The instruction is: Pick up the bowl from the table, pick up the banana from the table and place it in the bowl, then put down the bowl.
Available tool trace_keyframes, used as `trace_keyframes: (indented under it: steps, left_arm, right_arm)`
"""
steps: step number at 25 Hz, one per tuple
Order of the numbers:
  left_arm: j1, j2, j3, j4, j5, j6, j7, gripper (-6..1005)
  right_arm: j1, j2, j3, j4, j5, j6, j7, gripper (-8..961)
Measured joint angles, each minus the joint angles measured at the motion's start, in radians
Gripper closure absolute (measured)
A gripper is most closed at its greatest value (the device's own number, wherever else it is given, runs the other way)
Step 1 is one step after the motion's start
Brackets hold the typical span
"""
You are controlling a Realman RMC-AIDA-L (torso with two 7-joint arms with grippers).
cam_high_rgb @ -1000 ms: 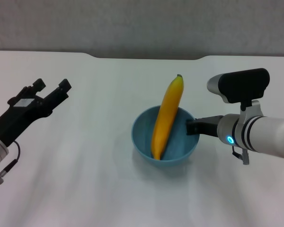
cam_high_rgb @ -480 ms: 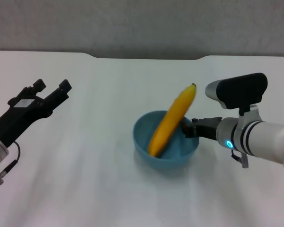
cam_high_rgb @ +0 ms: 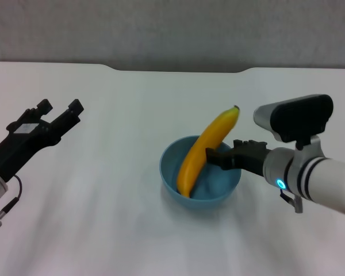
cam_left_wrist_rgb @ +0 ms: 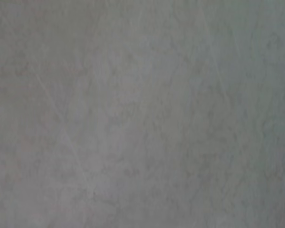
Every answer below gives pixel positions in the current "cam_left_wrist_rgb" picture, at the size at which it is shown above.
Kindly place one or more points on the white table cover sheet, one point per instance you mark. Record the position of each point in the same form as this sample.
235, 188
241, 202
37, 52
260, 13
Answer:
142, 114

